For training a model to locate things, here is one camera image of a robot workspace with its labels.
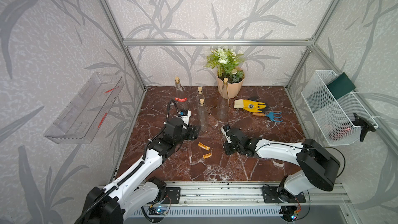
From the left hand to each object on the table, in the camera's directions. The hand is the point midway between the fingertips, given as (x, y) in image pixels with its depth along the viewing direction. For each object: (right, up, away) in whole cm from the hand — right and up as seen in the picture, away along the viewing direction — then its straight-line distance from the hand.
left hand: (197, 126), depth 80 cm
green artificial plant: (+17, +37, +15) cm, 44 cm away
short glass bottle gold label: (+1, +16, +9) cm, 19 cm away
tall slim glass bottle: (+16, +7, +20) cm, 26 cm away
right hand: (+14, -12, +8) cm, 20 cm away
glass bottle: (+2, +5, +11) cm, 12 cm away
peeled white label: (+3, -13, +10) cm, 17 cm away
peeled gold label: (+6, -18, +7) cm, 20 cm away
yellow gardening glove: (+34, +10, +28) cm, 46 cm away
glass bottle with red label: (-10, +13, +10) cm, 20 cm away
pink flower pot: (+24, +22, +25) cm, 41 cm away
